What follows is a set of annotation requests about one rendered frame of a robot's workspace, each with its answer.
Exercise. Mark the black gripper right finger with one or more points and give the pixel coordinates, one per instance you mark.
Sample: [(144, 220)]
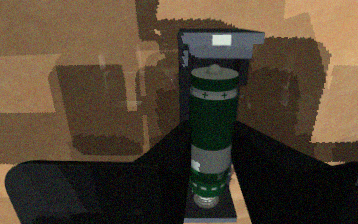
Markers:
[(281, 185)]

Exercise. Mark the green and white battery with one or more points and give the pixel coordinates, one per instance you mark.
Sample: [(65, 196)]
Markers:
[(213, 100)]

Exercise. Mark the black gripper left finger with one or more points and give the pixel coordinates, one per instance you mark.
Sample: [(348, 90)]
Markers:
[(150, 190)]

